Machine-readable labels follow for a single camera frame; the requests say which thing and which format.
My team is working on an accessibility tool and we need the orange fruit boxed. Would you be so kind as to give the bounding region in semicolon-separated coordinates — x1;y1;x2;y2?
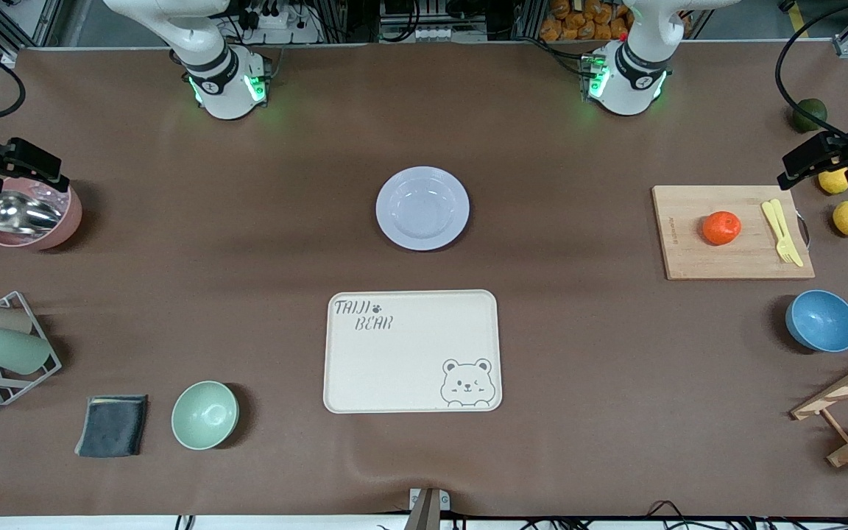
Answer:
702;211;742;246

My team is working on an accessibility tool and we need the lavender round plate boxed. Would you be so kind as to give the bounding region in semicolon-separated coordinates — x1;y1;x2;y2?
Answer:
375;166;470;252

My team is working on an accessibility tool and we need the dark green avocado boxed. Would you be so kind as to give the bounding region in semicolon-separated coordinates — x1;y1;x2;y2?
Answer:
794;98;829;134

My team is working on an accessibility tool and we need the metal scoop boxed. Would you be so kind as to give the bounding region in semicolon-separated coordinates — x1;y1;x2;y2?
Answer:
0;191;64;235

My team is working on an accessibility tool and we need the pink bowl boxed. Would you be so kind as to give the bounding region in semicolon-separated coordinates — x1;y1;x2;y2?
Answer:
0;175;83;251

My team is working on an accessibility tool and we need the yellow plastic fork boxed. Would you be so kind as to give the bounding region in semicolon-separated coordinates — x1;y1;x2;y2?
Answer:
761;200;795;264

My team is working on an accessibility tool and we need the yellow plastic knife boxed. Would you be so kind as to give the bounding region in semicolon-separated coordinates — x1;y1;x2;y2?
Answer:
770;199;805;268

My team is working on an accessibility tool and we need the wooden cutting board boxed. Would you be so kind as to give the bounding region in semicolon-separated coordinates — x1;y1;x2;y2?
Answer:
651;185;816;281

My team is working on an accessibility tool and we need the blue bowl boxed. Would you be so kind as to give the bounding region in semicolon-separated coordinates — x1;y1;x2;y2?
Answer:
785;289;848;353

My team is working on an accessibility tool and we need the light green cup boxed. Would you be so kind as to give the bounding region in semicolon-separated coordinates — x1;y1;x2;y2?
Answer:
0;326;52;375

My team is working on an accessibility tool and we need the wooden dish rack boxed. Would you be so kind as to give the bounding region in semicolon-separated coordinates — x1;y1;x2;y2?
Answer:
790;346;848;469

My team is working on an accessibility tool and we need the brown table mat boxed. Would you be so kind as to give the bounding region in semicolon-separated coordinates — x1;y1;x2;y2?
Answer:
0;40;848;517

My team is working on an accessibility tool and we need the bag of orange fruits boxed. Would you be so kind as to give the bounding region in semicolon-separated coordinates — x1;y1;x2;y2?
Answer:
540;0;690;42

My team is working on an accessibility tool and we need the white power strip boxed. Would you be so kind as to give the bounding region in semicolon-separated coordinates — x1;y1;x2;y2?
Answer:
244;6;322;45
411;26;488;43

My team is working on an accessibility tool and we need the dark grey folded cloth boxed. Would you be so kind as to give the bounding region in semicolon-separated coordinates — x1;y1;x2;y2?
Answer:
74;395;149;459

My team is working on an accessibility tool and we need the light green bowl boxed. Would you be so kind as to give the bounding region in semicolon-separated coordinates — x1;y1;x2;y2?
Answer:
171;381;240;451

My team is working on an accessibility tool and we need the cream bear print tray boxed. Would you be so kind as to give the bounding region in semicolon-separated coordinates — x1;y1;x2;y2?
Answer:
323;289;503;414

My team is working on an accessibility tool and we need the grey wire cup rack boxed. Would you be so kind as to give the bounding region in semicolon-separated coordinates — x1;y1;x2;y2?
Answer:
0;291;63;406

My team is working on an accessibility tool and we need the grey metal camera mount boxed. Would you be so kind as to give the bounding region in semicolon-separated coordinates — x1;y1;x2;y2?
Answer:
403;487;451;530

